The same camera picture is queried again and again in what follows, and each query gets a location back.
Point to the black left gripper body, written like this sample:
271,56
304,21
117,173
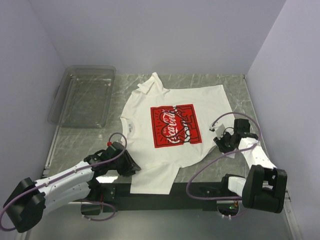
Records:
118,164

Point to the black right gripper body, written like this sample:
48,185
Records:
225,143

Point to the white t-shirt red print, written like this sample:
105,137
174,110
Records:
169,129

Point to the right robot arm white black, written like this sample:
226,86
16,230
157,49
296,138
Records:
264,188

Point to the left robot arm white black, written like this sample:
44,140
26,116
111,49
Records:
31,200

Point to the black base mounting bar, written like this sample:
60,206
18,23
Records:
119,196

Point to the clear plastic bin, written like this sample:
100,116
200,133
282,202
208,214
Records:
83,97

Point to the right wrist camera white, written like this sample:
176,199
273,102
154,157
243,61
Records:
217,128

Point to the aluminium frame rail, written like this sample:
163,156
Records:
163,131

